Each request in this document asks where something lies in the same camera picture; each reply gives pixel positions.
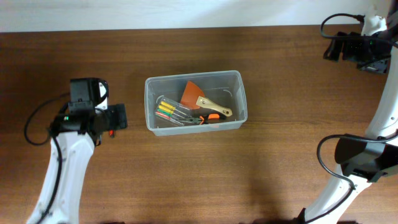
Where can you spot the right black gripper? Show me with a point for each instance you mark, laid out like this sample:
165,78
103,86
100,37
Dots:
348,54

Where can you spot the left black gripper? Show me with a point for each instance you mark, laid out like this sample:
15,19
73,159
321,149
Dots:
119,114

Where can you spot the clear screwdriver set case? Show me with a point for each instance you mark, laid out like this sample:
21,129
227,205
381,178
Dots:
170,111

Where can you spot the orange scraper wooden handle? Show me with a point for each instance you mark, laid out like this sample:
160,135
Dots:
194,98

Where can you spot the orange black long-nose pliers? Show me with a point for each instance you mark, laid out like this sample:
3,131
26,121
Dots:
203,119

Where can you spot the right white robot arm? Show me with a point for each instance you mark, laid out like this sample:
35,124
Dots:
356,162

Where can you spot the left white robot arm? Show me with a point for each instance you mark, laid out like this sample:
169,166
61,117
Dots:
73,135

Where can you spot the clear plastic container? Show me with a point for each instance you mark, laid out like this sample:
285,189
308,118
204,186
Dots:
224,88

